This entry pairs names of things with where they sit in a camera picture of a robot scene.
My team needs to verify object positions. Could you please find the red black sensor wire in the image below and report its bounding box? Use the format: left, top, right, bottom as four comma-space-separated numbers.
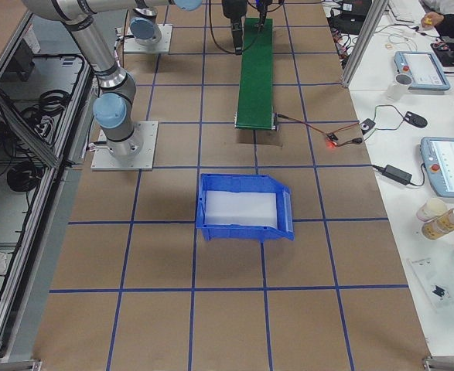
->
275, 112, 364, 148

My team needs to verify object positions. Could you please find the white mug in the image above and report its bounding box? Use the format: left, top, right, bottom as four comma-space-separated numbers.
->
385, 73, 413, 101

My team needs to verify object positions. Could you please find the blue plastic bin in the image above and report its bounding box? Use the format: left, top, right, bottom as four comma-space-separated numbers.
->
196, 174, 295, 243

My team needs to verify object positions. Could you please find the green conveyor belt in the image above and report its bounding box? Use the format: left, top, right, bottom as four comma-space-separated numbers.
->
235, 18, 277, 131

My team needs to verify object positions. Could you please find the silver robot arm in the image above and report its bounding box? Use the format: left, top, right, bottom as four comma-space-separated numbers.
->
129, 1, 273, 55
23, 1, 202, 158

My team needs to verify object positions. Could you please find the yellow drink can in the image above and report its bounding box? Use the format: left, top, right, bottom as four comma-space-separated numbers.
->
422, 208, 454, 240

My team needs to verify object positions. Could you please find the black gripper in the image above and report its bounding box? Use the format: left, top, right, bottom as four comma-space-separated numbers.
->
255, 0, 273, 18
221, 0, 247, 53

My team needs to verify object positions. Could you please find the black computer mouse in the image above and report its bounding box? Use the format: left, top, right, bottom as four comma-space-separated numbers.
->
404, 111, 428, 128

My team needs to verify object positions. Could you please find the far teach pendant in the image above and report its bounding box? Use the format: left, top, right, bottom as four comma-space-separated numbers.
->
394, 51, 451, 91

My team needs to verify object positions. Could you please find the small sensor board red led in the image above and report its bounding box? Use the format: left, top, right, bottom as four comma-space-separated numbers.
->
326, 132, 339, 148

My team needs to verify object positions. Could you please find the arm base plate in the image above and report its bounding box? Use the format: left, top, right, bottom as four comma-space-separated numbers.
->
123, 24, 173, 54
91, 121, 159, 171

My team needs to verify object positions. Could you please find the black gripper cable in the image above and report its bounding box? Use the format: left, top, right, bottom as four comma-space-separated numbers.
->
207, 0, 268, 54

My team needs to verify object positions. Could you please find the black power adapter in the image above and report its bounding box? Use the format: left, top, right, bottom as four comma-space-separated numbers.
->
381, 165, 412, 186

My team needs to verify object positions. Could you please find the near teach pendant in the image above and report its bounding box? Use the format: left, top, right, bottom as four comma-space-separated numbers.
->
420, 137, 454, 198

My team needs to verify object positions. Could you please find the cream lidded cup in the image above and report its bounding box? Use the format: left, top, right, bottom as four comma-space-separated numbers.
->
416, 197, 448, 222

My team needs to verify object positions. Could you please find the aluminium frame post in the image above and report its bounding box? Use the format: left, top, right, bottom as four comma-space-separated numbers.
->
341, 0, 388, 88

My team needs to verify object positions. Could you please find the teach pendant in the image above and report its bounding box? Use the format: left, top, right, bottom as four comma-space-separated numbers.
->
394, 51, 451, 91
420, 137, 454, 198

